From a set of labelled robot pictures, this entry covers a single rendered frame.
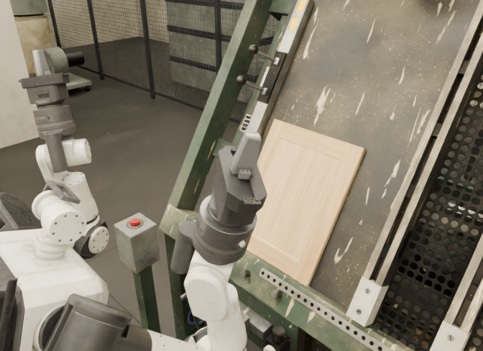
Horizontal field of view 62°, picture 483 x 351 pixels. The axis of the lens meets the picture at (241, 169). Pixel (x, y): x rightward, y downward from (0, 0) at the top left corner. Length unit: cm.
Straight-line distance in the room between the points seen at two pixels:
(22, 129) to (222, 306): 451
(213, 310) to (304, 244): 75
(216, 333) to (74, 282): 27
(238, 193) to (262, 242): 96
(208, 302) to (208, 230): 14
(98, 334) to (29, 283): 17
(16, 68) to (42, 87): 380
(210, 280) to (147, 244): 100
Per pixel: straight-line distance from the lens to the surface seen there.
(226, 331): 77
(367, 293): 125
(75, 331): 69
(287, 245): 142
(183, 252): 67
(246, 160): 53
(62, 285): 78
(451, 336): 121
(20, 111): 499
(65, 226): 79
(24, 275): 80
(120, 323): 69
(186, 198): 173
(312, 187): 139
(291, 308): 138
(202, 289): 65
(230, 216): 55
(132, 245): 158
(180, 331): 220
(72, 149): 109
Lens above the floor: 185
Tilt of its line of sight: 29 degrees down
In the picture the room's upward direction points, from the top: straight up
